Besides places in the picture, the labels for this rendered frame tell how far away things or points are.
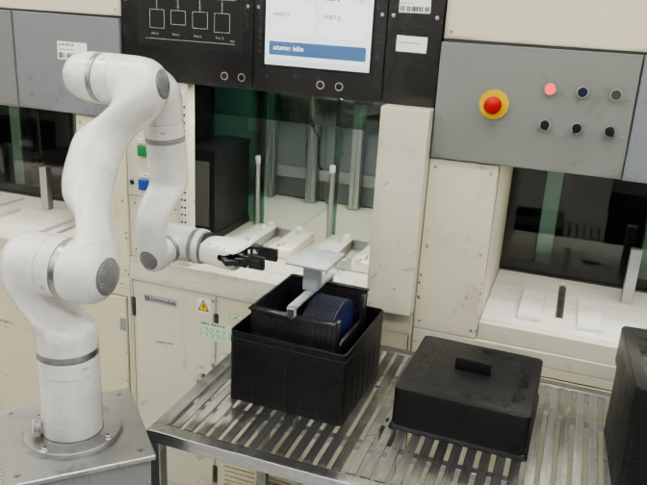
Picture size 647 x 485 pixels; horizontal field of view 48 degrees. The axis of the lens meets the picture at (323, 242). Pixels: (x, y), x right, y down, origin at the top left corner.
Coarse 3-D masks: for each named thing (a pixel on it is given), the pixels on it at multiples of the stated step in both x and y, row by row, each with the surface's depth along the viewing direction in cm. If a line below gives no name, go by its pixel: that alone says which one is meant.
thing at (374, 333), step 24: (240, 336) 159; (240, 360) 161; (264, 360) 158; (288, 360) 156; (312, 360) 154; (336, 360) 151; (360, 360) 162; (240, 384) 163; (264, 384) 160; (288, 384) 158; (312, 384) 155; (336, 384) 153; (360, 384) 165; (288, 408) 160; (312, 408) 157; (336, 408) 155
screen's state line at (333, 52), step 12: (276, 48) 183; (288, 48) 182; (300, 48) 181; (312, 48) 180; (324, 48) 179; (336, 48) 178; (348, 48) 177; (360, 48) 176; (348, 60) 178; (360, 60) 177
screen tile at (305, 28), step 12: (276, 0) 179; (288, 0) 178; (300, 0) 177; (312, 12) 177; (276, 24) 181; (288, 24) 180; (300, 24) 179; (312, 24) 178; (288, 36) 181; (300, 36) 180; (312, 36) 179
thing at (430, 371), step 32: (416, 352) 169; (448, 352) 170; (480, 352) 171; (416, 384) 155; (448, 384) 156; (480, 384) 157; (512, 384) 157; (416, 416) 154; (448, 416) 151; (480, 416) 148; (512, 416) 146; (480, 448) 150; (512, 448) 148
